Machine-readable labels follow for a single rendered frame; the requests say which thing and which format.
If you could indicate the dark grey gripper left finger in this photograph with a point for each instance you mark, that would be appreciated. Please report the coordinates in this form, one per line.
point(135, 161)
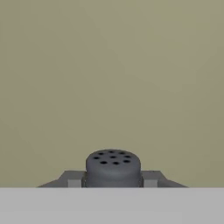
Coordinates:
point(70, 178)

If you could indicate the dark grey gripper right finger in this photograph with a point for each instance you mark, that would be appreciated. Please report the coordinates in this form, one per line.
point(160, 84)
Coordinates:
point(153, 178)

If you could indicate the grey shaker with holed cap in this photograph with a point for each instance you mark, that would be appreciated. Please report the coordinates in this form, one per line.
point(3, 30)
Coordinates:
point(113, 172)

